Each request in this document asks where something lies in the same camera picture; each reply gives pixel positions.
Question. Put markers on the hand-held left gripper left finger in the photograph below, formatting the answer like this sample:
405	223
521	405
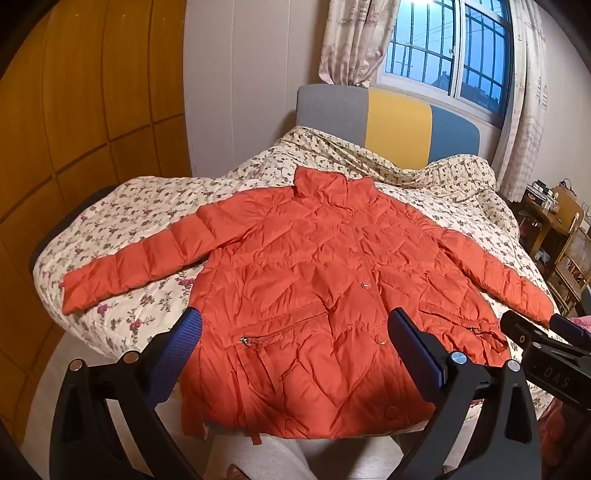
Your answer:
178	350

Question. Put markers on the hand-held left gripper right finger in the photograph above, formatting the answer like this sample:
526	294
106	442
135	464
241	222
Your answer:
418	350

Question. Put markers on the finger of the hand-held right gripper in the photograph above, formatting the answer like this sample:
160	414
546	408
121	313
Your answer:
515	325
567	328

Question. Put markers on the orange puffer jacket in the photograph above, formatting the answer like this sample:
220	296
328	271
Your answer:
300	258

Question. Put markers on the pink cloth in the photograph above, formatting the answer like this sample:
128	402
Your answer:
581	322

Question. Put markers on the wooden chair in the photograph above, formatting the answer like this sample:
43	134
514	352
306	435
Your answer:
572	249

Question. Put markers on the wooden side table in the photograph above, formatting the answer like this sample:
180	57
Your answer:
542	228

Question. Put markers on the small patterned box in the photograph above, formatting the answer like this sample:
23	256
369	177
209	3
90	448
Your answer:
538	193

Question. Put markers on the floral quilted blanket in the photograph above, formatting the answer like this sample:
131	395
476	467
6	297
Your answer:
138	217

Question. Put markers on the long patterned curtain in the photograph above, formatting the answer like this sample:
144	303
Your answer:
526	115

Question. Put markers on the grey yellow blue headboard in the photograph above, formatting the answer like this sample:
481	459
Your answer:
397	120

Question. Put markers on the wooden wardrobe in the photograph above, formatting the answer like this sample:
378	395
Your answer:
92	92

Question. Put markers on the barred window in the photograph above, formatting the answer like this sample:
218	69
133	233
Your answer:
443	46

